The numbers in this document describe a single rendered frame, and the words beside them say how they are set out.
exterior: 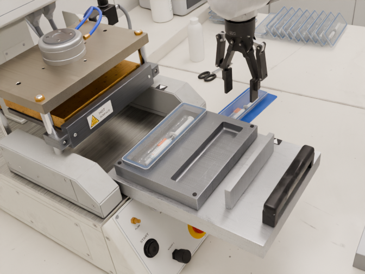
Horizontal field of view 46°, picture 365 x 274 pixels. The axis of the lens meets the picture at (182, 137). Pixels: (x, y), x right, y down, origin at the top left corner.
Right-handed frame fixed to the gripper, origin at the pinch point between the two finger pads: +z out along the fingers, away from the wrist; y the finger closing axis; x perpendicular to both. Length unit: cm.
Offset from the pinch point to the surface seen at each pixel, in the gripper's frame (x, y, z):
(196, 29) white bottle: 16.1, -27.7, -4.0
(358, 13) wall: 195, -39, 62
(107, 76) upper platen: -39.8, -3.2, -23.3
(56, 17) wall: -7, -70, -8
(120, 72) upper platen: -37.5, -2.0, -23.3
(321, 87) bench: 21.7, 13.7, 7.6
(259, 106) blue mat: 4.0, 3.6, 7.6
